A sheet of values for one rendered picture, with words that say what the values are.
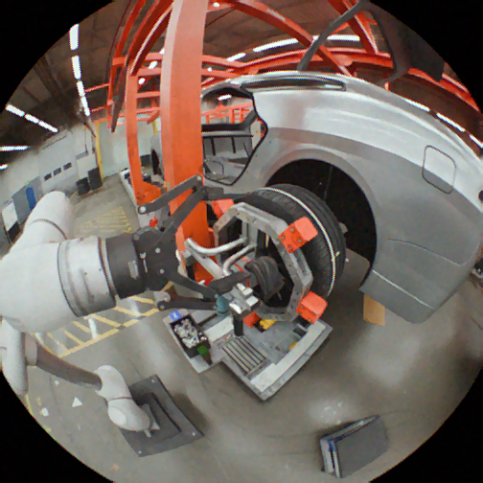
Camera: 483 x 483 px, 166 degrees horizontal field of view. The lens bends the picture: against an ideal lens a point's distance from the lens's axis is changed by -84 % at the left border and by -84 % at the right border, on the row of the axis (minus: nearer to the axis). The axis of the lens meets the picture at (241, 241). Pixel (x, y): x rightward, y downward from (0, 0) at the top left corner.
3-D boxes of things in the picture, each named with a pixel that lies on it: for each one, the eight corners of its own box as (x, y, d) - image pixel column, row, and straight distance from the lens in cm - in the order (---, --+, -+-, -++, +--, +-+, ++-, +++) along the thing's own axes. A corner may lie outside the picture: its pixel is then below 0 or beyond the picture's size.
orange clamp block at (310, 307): (306, 301, 77) (322, 312, 76) (294, 311, 73) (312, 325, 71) (310, 289, 72) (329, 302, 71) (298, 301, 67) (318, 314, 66)
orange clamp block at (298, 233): (301, 245, 64) (318, 233, 59) (288, 254, 59) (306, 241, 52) (290, 228, 65) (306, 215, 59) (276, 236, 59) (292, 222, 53)
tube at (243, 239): (248, 245, 73) (249, 222, 68) (208, 266, 64) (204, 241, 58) (222, 229, 85) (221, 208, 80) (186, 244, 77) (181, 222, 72)
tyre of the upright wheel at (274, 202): (323, 312, 114) (365, 209, 76) (301, 338, 101) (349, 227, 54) (249, 262, 137) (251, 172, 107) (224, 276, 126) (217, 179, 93)
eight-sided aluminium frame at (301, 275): (292, 330, 96) (326, 240, 57) (284, 337, 93) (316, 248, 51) (226, 275, 118) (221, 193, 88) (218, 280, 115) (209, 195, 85)
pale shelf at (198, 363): (224, 358, 104) (224, 356, 101) (199, 374, 103) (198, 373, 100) (185, 310, 124) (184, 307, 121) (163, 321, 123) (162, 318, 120)
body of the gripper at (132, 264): (122, 314, 21) (193, 290, 23) (101, 236, 19) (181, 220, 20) (117, 291, 28) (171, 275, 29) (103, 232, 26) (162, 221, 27)
